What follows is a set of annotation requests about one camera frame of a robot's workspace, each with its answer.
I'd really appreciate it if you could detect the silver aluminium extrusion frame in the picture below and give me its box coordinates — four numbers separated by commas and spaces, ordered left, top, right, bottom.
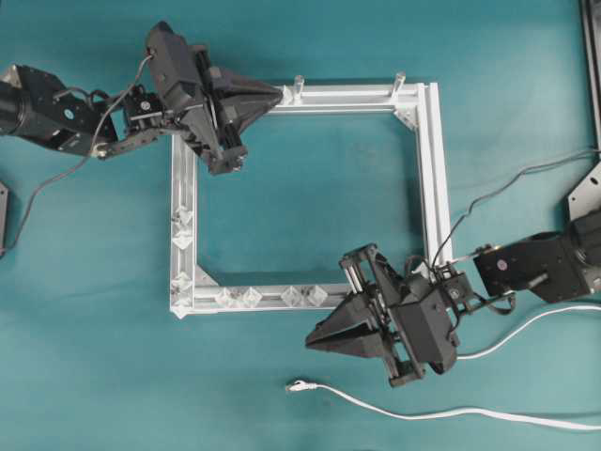
169, 82, 453, 319

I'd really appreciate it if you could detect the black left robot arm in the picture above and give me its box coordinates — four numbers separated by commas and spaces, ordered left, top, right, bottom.
1, 22, 284, 175

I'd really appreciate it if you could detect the metal pin top right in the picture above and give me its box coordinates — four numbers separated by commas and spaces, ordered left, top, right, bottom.
390, 71, 406, 98

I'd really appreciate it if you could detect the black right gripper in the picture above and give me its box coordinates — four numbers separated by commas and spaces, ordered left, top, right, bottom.
305, 244, 458, 387

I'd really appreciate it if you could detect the white ethernet cable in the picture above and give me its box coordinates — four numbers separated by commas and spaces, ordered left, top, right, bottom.
283, 303, 601, 432

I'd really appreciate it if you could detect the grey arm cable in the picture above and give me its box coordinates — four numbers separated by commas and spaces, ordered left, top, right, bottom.
0, 52, 159, 257
429, 148, 601, 273

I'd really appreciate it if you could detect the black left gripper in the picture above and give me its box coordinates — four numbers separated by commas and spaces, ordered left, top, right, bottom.
146, 21, 283, 175

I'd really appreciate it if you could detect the black object at left edge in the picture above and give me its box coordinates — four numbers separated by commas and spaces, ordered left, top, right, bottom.
0, 182, 9, 254

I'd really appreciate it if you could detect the black metal corner stand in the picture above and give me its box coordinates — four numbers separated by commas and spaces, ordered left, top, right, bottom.
566, 0, 600, 220

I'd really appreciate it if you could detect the metal pin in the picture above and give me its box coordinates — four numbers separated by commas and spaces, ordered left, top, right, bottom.
292, 75, 305, 103
390, 71, 406, 98

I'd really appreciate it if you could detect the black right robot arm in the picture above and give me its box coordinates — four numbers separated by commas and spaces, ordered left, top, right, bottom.
305, 210, 600, 387

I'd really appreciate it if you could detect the grey right arm cable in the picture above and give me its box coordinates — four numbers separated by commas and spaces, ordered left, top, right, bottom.
429, 148, 601, 273

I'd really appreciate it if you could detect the grey left arm cable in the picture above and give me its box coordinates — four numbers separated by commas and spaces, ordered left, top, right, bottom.
0, 52, 159, 257

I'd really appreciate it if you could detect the metal pin top left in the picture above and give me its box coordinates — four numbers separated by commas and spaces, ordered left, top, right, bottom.
292, 75, 305, 103

